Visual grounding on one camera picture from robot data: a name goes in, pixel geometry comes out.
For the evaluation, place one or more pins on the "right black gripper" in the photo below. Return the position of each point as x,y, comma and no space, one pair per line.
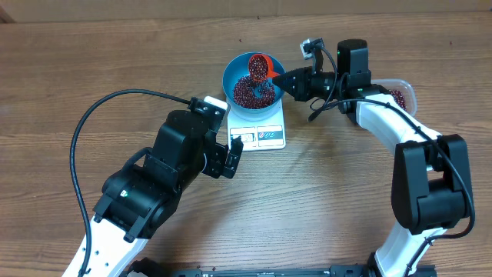
304,83

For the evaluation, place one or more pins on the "white kitchen scale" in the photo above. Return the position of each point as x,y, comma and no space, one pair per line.
259,129

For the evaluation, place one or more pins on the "orange measuring scoop blue handle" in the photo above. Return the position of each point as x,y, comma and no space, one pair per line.
271,72

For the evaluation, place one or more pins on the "blue bowl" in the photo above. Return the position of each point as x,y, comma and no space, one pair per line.
238,68

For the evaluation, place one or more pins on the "red beans in scoop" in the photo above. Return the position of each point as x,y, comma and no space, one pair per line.
258,68

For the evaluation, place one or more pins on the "clear plastic container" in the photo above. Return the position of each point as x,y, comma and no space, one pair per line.
404,87

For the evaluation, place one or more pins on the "red beans in bowl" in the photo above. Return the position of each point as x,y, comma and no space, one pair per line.
250,94

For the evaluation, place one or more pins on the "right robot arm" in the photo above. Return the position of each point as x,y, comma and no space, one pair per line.
431,193

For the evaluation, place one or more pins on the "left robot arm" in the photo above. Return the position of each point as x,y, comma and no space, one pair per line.
145,192

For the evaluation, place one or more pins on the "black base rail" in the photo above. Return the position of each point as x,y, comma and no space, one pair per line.
147,267

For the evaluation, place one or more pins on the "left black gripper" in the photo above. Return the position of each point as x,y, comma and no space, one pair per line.
217,155

